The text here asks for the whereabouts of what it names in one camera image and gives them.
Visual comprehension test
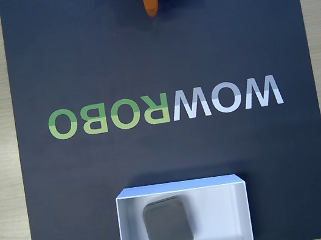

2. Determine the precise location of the grey square usb charger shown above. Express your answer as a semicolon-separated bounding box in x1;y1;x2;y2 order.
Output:
139;193;195;240

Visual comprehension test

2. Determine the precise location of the dark mat with WOWROBO print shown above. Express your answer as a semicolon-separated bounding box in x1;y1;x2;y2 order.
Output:
0;0;321;240

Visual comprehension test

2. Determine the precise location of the white cardboard box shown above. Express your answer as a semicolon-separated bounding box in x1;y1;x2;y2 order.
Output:
111;168;256;240

